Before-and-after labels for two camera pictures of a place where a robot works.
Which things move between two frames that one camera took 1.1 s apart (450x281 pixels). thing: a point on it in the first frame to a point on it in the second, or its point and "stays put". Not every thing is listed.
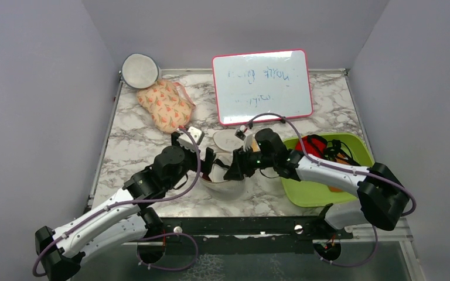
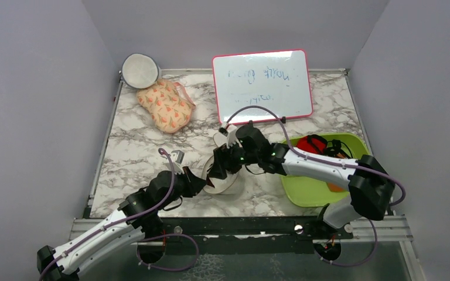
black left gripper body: x=191 y=157 to x=185 y=187
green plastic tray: x=306 y=194 stays put
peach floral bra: x=169 y=104 stays put
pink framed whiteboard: x=249 y=85 stays put
